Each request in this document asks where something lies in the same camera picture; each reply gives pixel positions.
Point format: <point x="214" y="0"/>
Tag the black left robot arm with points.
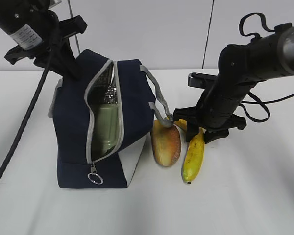
<point x="40" y="35"/>

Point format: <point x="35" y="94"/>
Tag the brown bread roll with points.
<point x="166" y="144"/>

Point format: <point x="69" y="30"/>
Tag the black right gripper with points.
<point x="216" y="127"/>

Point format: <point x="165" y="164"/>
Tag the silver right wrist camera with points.
<point x="201" y="80"/>

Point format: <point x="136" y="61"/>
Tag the yellow banana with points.
<point x="194" y="158"/>

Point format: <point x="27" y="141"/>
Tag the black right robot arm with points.
<point x="241" y="67"/>

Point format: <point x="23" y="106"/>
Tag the navy and white lunch bag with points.
<point x="131" y="86"/>

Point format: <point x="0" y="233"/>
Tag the green lid glass container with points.
<point x="106" y="129"/>

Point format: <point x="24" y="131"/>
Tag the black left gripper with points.
<point x="63" y="61"/>

